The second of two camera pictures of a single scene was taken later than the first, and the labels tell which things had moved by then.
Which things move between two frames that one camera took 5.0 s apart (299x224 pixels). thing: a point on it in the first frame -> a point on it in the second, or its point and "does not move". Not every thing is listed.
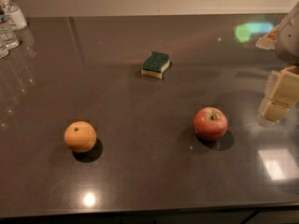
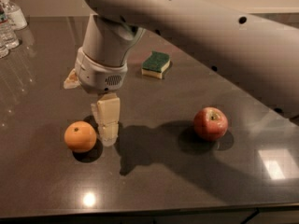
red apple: x=210 y=124 does not move
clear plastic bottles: x=16 y=17 does not move
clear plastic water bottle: x=7 y=38 does not move
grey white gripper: x=290 y=41 -> x=99 y=75
